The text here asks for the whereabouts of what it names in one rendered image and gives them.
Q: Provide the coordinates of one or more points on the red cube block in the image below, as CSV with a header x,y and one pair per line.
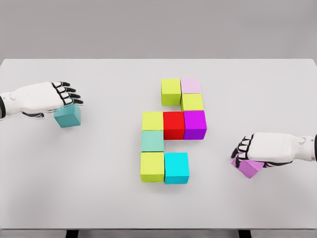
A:
x,y
174,125

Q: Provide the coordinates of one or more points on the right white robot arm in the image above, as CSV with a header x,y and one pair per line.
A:
x,y
307,148

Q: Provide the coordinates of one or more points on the cyan cube block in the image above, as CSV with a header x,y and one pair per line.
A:
x,y
176,168

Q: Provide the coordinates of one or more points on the pale pink cube block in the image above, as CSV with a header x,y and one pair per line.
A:
x,y
190,85

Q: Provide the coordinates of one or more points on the mint green cube block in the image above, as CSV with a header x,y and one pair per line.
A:
x,y
152,140

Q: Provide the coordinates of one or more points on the yellow-green cube block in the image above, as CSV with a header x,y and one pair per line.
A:
x,y
152,167
192,102
171,91
152,121

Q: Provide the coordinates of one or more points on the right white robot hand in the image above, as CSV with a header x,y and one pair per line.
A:
x,y
270,146

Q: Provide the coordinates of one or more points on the violet purple cube block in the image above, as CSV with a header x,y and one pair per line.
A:
x,y
195,124

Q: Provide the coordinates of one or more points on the orchid purple cube block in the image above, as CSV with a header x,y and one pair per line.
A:
x,y
248,168

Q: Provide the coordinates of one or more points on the teal cube block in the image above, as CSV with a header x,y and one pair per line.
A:
x,y
68,116

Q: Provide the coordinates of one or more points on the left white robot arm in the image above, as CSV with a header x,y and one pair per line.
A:
x,y
8,104

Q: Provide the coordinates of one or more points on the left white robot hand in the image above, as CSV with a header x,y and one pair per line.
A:
x,y
42,95

